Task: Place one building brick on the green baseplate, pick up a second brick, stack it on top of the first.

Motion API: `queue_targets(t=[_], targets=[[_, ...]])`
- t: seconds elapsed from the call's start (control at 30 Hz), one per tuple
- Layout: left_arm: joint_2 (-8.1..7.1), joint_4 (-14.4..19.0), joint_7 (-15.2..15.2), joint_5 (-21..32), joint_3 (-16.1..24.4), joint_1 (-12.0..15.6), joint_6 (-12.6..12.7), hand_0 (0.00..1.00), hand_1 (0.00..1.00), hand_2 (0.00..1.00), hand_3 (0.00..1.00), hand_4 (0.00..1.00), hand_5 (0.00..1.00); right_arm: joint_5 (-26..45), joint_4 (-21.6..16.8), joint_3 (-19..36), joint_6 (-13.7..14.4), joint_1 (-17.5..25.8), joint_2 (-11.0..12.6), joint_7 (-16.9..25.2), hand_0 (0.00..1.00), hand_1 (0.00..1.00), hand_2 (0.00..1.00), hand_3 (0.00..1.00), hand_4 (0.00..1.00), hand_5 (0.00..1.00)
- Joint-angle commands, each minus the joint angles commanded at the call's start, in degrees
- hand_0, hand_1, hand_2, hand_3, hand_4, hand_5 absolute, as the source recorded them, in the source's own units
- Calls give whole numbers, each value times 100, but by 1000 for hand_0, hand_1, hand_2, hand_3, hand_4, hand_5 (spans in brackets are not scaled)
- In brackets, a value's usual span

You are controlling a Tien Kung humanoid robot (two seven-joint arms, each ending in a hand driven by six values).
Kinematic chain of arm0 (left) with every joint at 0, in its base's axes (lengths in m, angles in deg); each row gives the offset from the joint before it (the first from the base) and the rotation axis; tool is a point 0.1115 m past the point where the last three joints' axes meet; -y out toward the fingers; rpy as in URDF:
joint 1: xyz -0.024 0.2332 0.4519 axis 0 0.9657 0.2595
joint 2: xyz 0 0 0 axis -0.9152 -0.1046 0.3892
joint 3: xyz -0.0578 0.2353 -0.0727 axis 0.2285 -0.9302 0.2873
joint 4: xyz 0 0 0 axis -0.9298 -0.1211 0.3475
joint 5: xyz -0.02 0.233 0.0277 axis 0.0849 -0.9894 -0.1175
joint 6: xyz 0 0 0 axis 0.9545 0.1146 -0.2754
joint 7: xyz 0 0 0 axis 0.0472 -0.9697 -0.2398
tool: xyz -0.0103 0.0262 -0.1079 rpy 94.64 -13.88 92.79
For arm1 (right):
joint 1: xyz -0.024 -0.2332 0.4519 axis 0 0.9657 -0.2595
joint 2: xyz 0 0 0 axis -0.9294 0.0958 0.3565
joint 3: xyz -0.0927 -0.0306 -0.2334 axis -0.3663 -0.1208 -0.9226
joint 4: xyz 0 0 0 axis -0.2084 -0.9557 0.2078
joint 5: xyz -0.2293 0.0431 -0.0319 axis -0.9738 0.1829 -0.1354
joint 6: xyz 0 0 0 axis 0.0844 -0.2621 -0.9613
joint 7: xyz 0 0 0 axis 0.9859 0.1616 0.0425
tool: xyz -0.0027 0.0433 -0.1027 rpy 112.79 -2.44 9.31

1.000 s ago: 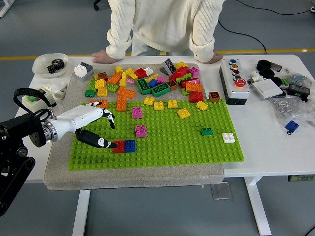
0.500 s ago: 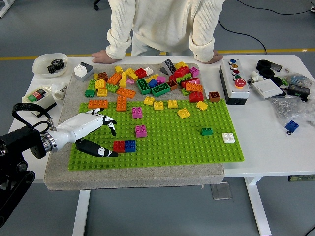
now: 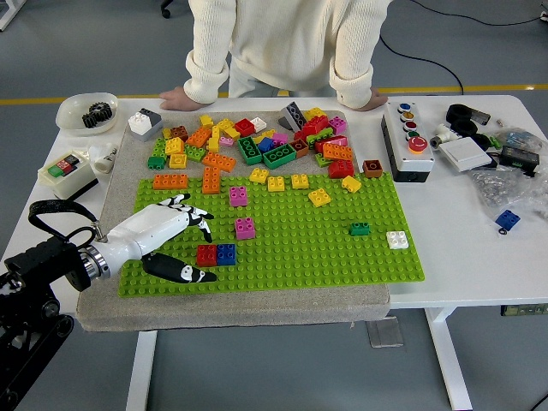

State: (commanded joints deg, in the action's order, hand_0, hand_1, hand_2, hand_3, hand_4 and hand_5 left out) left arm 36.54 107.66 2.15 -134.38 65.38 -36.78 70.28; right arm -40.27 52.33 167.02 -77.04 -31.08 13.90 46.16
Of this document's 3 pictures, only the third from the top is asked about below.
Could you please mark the upturned dark green brick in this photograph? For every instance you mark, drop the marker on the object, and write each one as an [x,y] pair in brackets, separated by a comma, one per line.
[249,150]
[280,155]

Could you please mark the grey-brown mat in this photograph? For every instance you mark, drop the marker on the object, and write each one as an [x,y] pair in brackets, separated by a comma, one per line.
[257,310]

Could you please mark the yellow building brick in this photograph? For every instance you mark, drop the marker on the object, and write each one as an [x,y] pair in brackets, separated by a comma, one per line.
[351,184]
[276,184]
[300,181]
[232,132]
[263,135]
[319,198]
[259,175]
[206,121]
[314,113]
[213,142]
[174,146]
[223,125]

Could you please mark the person's right hand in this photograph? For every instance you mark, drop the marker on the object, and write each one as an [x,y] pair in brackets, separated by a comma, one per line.
[177,100]

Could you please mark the green plastic clip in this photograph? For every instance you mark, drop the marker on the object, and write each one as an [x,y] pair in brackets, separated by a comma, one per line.
[495,141]

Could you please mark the person's left forearm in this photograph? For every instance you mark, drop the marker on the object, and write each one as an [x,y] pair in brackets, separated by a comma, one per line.
[353,85]

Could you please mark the green studded baseplate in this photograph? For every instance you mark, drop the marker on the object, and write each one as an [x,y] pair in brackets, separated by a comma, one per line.
[299,261]

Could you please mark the upturned yellow brick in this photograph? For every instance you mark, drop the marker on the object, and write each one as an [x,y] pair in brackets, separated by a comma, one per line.
[178,160]

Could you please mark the white pipe fitting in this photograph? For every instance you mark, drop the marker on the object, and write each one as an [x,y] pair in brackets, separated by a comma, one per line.
[105,158]
[443,133]

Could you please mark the lime green brick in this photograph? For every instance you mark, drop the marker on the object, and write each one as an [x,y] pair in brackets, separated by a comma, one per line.
[159,147]
[321,159]
[319,138]
[194,153]

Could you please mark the orange eight-stud brick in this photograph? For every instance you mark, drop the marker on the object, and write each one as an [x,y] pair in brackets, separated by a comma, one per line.
[170,182]

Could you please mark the white wall switch plate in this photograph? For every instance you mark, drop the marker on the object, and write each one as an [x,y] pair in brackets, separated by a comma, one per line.
[464,154]

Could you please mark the upturned brown brick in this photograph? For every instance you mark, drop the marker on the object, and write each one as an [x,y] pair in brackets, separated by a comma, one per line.
[299,147]

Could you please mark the black gear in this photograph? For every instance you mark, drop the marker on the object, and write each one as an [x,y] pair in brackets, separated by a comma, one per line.
[91,120]
[103,111]

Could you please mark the white table leg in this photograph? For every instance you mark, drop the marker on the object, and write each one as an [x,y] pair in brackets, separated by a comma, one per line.
[141,372]
[449,364]

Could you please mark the small pink brick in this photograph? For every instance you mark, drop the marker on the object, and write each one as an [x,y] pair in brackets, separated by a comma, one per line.
[227,141]

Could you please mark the black power adapter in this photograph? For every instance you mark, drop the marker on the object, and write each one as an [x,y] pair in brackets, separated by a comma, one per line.
[520,156]

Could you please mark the white building brick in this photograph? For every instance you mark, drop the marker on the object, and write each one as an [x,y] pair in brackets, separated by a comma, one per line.
[259,123]
[398,240]

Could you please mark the small dark block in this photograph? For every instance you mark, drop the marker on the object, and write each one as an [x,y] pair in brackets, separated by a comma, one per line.
[481,117]

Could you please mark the grey building brick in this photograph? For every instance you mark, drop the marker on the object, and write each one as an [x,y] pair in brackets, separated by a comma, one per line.
[155,122]

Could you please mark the small dark green brick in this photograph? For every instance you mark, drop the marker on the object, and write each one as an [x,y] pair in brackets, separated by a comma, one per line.
[359,229]

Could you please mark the small yellow brick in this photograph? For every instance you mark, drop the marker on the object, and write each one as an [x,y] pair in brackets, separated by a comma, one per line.
[166,132]

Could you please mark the black tape roll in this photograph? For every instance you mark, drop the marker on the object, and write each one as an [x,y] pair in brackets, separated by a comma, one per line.
[481,141]
[464,127]
[458,112]

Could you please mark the white furniture frame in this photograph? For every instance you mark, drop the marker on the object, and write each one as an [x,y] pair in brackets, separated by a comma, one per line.
[7,17]

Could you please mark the orange building brick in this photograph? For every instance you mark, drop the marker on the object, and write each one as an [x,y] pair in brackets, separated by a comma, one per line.
[337,152]
[199,137]
[211,180]

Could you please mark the brown building brick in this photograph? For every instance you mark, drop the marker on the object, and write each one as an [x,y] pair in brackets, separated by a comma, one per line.
[180,132]
[372,168]

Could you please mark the upturned red brick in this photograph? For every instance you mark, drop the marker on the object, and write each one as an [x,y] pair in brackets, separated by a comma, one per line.
[245,127]

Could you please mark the clear bag with blue parts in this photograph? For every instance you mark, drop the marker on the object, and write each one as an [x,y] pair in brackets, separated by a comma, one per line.
[520,138]

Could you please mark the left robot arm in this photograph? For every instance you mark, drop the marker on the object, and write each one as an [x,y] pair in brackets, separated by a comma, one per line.
[43,261]

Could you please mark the grey long brick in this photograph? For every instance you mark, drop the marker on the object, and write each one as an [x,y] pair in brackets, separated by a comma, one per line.
[294,113]

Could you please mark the red building brick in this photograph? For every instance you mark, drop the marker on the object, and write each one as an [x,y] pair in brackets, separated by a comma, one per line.
[206,254]
[341,169]
[334,141]
[316,125]

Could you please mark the white push-button control box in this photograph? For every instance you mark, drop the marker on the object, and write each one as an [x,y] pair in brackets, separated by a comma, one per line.
[406,150]

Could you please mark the white red-green switch box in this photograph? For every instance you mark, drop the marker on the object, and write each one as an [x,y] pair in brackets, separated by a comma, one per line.
[68,180]

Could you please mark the clear bag of screws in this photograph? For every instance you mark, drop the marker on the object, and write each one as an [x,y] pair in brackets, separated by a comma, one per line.
[505,188]

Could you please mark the white plastic bowl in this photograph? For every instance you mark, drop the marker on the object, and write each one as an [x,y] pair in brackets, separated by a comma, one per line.
[68,113]

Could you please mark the long orange brick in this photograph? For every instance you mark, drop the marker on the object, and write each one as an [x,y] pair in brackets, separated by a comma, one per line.
[219,162]

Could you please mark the tall white brick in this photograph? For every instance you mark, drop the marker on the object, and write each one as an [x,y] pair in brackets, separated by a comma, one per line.
[139,123]

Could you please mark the pink building brick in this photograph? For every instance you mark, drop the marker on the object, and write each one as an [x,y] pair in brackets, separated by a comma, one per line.
[238,197]
[245,229]
[338,124]
[280,138]

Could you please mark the person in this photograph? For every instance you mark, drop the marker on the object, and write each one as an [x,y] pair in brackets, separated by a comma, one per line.
[282,38]

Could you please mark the table height controller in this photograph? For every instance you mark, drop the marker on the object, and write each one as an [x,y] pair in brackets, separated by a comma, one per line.
[524,310]

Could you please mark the person's right forearm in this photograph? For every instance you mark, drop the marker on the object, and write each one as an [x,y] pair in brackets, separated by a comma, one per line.
[207,81]

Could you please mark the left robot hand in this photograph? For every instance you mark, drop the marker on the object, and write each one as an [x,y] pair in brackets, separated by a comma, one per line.
[145,231]

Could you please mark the black chair base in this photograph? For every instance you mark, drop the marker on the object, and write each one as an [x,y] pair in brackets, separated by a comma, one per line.
[165,9]

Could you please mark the person's left hand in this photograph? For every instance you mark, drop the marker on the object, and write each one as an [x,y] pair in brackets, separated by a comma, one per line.
[377,100]

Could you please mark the blue building brick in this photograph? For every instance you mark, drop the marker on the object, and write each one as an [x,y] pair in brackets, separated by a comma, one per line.
[265,145]
[508,218]
[227,254]

